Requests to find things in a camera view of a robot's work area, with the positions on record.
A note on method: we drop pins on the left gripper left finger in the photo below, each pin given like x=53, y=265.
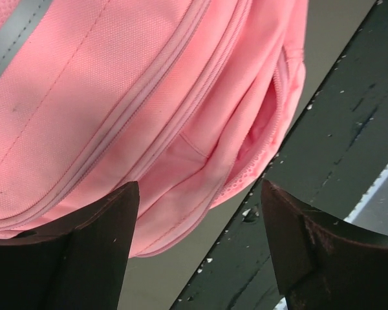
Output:
x=75, y=262

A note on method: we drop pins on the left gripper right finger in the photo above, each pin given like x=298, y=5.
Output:
x=321, y=261

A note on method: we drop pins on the pink school backpack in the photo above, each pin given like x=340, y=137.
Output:
x=190, y=99

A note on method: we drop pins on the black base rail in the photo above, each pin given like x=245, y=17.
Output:
x=334, y=158

